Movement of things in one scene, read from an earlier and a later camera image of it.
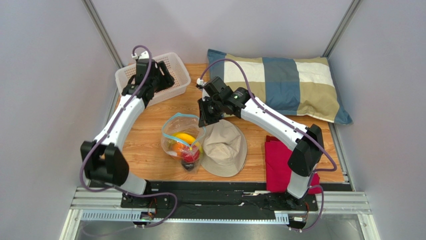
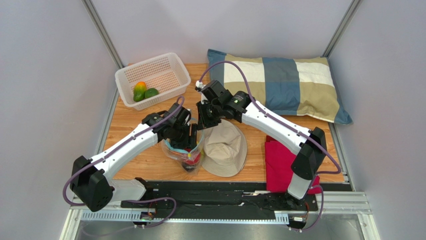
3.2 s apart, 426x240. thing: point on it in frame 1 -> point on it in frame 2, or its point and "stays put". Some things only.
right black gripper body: (206, 113) stays put
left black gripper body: (160, 82) -> (181, 137)
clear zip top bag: (182, 138) stays put
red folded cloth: (278, 171) stays put
